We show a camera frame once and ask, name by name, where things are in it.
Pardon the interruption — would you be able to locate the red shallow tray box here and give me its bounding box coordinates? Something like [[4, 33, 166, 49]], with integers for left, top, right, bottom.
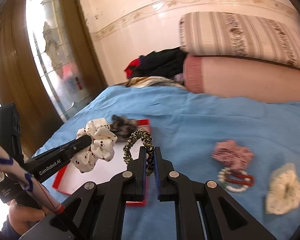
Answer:
[[51, 119, 152, 208]]

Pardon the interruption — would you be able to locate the white pearl bracelet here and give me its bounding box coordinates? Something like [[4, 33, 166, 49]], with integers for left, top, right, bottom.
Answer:
[[217, 167, 251, 194]]

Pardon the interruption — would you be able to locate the red bead bracelet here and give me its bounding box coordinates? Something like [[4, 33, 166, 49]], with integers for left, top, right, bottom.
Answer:
[[225, 169, 256, 188]]

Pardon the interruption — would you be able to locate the red white plaid scrunchie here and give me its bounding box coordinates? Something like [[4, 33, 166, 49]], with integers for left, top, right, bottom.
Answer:
[[211, 140, 254, 171]]

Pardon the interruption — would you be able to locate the cream sheer dotted scrunchie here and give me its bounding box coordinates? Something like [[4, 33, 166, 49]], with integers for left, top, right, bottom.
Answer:
[[265, 163, 300, 215]]

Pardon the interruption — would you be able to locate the white cherry print scrunchie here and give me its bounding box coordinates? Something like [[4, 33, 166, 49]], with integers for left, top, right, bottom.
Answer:
[[71, 118, 117, 173]]

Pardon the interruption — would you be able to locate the black sheer dotted scrunchie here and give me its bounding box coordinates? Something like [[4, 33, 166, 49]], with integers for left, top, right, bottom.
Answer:
[[110, 115, 138, 142]]

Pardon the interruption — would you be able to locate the leopard print hair tie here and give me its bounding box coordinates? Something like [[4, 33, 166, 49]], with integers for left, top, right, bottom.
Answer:
[[122, 128, 156, 177]]

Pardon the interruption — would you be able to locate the person's left hand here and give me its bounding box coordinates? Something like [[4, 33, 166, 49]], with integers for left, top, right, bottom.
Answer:
[[2, 199, 50, 239]]

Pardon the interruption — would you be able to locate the light blue bed blanket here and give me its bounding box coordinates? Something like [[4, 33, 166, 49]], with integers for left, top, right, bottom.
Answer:
[[40, 86, 300, 239]]

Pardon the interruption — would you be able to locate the wooden glass door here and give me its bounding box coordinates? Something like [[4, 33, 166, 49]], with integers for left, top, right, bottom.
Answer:
[[0, 0, 107, 157]]

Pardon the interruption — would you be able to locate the pink bolster cushion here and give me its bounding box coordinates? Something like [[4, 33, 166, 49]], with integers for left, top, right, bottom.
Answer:
[[183, 55, 300, 103]]

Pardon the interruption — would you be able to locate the black red clothes pile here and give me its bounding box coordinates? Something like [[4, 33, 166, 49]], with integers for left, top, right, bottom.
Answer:
[[123, 47, 187, 88]]

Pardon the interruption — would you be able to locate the striped floral pillow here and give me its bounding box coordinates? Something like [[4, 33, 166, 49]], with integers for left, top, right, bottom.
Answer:
[[179, 11, 300, 69]]

